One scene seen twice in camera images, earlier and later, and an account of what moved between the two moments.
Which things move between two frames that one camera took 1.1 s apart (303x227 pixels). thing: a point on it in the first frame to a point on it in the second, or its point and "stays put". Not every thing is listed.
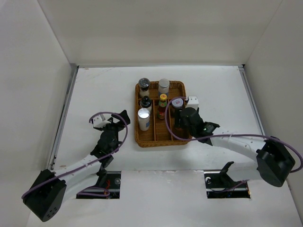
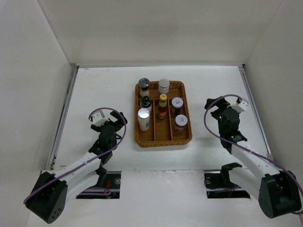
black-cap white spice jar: x=146 y=102 stays put
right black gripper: x=177 y=117 to x=220 y=102
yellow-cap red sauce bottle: x=162 y=106 stays put
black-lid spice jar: x=144 y=85 stays put
